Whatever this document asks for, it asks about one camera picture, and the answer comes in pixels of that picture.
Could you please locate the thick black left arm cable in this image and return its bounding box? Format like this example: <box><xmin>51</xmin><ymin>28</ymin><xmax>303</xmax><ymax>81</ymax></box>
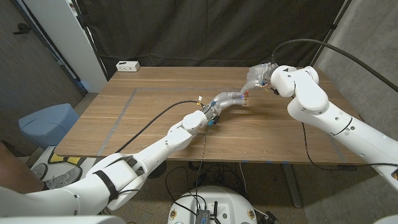
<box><xmin>114</xmin><ymin>99</ymin><xmax>203</xmax><ymax>154</ymax></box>

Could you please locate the dark door frame rail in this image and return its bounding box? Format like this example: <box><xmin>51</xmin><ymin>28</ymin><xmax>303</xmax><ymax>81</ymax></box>
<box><xmin>9</xmin><ymin>0</ymin><xmax>88</xmax><ymax>96</ymax></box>

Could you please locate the grey sneaker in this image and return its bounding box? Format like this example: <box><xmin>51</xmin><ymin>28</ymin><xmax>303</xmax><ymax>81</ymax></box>
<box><xmin>29</xmin><ymin>163</ymin><xmax>49</xmax><ymax>180</ymax></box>
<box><xmin>45</xmin><ymin>167</ymin><xmax>83</xmax><ymax>190</ymax></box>

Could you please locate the black floor cable bundle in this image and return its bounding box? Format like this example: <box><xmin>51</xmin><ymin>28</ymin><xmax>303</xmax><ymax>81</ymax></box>
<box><xmin>164</xmin><ymin>161</ymin><xmax>246</xmax><ymax>203</ymax></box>

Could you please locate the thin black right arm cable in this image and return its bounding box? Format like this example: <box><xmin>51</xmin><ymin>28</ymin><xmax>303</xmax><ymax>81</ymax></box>
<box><xmin>301</xmin><ymin>122</ymin><xmax>398</xmax><ymax>171</ymax></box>

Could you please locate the black backdrop curtain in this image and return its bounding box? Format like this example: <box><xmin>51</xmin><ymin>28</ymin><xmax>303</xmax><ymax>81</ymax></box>
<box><xmin>76</xmin><ymin>0</ymin><xmax>352</xmax><ymax>78</ymax></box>

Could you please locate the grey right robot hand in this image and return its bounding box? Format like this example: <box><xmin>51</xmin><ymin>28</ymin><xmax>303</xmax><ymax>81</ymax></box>
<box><xmin>241</xmin><ymin>62</ymin><xmax>280</xmax><ymax>95</ymax></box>

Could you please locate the black backdrop stand pole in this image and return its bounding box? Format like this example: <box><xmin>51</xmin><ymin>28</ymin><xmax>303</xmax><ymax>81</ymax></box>
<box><xmin>71</xmin><ymin>0</ymin><xmax>109</xmax><ymax>81</ymax></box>
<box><xmin>309</xmin><ymin>0</ymin><xmax>352</xmax><ymax>68</ymax></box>

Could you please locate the white floor cable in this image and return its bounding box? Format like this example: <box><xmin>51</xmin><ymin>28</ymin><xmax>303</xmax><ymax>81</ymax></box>
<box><xmin>238</xmin><ymin>162</ymin><xmax>249</xmax><ymax>196</ymax></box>

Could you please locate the blue-grey padded stool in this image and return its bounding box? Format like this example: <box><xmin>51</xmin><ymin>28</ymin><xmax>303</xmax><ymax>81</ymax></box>
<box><xmin>17</xmin><ymin>103</ymin><xmax>80</xmax><ymax>149</ymax></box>

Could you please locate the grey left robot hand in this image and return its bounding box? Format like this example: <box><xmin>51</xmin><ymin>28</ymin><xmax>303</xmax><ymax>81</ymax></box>
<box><xmin>201</xmin><ymin>91</ymin><xmax>245</xmax><ymax>119</ymax></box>

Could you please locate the grey table leg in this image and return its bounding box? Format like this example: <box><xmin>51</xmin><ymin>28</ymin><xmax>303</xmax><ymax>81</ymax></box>
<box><xmin>281</xmin><ymin>163</ymin><xmax>302</xmax><ymax>208</ymax></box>

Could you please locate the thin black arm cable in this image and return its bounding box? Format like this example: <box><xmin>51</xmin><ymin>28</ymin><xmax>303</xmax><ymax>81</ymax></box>
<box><xmin>301</xmin><ymin>122</ymin><xmax>398</xmax><ymax>171</ymax></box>
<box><xmin>118</xmin><ymin>124</ymin><xmax>209</xmax><ymax>218</ymax></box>

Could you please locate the white cabinet panel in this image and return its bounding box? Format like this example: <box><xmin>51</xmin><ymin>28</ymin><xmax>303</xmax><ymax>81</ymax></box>
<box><xmin>23</xmin><ymin>0</ymin><xmax>108</xmax><ymax>93</ymax></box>

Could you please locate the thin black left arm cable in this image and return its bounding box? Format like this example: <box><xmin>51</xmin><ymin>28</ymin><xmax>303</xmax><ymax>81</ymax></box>
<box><xmin>118</xmin><ymin>124</ymin><xmax>209</xmax><ymax>218</ymax></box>

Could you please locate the grey electronics box on torso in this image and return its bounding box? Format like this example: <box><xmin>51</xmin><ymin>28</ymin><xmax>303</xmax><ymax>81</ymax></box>
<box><xmin>195</xmin><ymin>208</ymin><xmax>211</xmax><ymax>224</ymax></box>

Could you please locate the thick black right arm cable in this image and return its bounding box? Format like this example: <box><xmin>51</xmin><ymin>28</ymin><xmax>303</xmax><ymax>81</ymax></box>
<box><xmin>271</xmin><ymin>39</ymin><xmax>398</xmax><ymax>93</ymax></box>

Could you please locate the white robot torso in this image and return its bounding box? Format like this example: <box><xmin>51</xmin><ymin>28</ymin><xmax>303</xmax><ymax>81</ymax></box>
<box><xmin>167</xmin><ymin>185</ymin><xmax>258</xmax><ymax>224</ymax></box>

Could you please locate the person's bare leg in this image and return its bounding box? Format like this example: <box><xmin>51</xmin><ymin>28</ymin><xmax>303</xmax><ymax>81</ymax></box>
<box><xmin>0</xmin><ymin>141</ymin><xmax>46</xmax><ymax>194</ymax></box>

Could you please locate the black door handle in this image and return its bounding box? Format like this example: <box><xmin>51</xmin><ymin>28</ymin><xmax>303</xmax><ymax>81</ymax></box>
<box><xmin>12</xmin><ymin>23</ymin><xmax>32</xmax><ymax>35</ymax></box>

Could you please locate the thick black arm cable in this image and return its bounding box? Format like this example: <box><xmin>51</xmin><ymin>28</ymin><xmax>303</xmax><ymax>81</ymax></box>
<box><xmin>114</xmin><ymin>99</ymin><xmax>203</xmax><ymax>154</ymax></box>
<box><xmin>271</xmin><ymin>39</ymin><xmax>398</xmax><ymax>93</ymax></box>

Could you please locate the black antenna on torso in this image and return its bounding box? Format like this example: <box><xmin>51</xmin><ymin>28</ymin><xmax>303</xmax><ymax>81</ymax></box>
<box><xmin>211</xmin><ymin>201</ymin><xmax>221</xmax><ymax>224</ymax></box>

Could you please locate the black connector beside torso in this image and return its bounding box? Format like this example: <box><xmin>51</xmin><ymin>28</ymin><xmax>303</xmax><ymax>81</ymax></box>
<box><xmin>264</xmin><ymin>211</ymin><xmax>279</xmax><ymax>224</ymax></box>

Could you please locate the white power strip box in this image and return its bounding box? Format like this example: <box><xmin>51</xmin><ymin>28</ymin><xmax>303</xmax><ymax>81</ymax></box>
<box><xmin>116</xmin><ymin>60</ymin><xmax>141</xmax><ymax>73</ymax></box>

